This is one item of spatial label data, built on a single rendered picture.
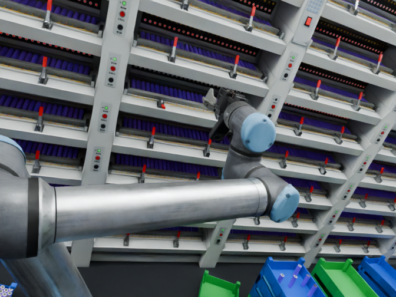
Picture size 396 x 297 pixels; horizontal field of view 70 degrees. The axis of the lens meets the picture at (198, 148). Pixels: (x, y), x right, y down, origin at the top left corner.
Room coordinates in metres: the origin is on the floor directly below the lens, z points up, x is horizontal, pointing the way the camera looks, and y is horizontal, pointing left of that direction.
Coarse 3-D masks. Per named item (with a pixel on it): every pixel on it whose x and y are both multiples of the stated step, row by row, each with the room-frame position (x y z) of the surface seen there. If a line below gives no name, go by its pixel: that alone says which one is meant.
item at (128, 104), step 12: (144, 72) 1.24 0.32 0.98; (192, 84) 1.32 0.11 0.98; (120, 108) 1.06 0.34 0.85; (132, 108) 1.08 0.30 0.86; (144, 108) 1.09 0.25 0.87; (156, 108) 1.10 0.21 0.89; (168, 108) 1.14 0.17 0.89; (180, 108) 1.17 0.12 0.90; (180, 120) 1.16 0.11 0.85; (192, 120) 1.17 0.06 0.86; (204, 120) 1.19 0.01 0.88; (216, 120) 1.21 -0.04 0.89
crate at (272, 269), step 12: (264, 264) 1.05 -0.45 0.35; (276, 264) 1.07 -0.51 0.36; (288, 264) 1.09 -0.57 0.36; (300, 264) 1.10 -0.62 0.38; (276, 276) 1.03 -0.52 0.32; (288, 276) 1.05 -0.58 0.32; (300, 276) 1.08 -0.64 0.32; (276, 288) 0.93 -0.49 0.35; (288, 288) 0.98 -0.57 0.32; (300, 288) 1.00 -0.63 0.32
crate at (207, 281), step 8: (208, 272) 1.18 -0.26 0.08; (208, 280) 1.19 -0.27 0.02; (216, 280) 1.18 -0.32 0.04; (224, 280) 1.18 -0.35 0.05; (200, 288) 1.10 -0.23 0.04; (208, 288) 1.15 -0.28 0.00; (216, 288) 1.17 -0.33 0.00; (224, 288) 1.18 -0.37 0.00; (232, 288) 1.18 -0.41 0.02; (200, 296) 1.04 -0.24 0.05; (208, 296) 1.10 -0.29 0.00; (216, 296) 1.11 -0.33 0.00; (224, 296) 1.13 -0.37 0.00; (232, 296) 1.14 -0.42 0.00
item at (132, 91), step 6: (132, 90) 1.11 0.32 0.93; (138, 90) 1.12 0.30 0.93; (132, 96) 1.10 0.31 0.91; (144, 96) 1.13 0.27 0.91; (150, 96) 1.14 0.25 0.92; (156, 96) 1.14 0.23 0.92; (162, 96) 1.16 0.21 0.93; (168, 96) 1.17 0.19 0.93; (174, 102) 1.18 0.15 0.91; (180, 102) 1.19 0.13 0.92; (186, 102) 1.19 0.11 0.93; (192, 102) 1.21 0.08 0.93; (192, 108) 1.19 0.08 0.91; (204, 108) 1.23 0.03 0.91
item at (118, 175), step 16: (112, 160) 1.17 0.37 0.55; (128, 160) 1.21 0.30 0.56; (144, 160) 1.23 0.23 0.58; (160, 160) 1.28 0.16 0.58; (112, 176) 1.09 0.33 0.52; (128, 176) 1.13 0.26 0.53; (144, 176) 1.16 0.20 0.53; (160, 176) 1.19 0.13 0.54; (176, 176) 1.24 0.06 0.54; (192, 176) 1.26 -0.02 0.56; (208, 176) 1.31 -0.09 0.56
